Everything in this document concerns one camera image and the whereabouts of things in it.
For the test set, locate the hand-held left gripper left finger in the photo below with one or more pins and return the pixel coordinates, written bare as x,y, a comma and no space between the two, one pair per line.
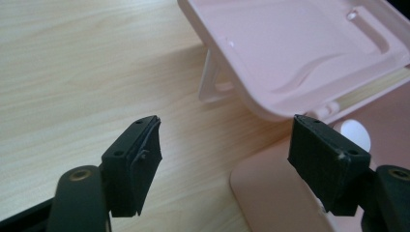
132,170

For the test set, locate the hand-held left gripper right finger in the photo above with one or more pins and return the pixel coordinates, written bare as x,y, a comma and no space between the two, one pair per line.
332,170

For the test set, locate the small white bottle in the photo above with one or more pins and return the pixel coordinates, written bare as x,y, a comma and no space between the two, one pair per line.
357,133

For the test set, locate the pink plastic storage box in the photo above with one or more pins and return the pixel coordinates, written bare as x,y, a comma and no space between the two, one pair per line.
290,48

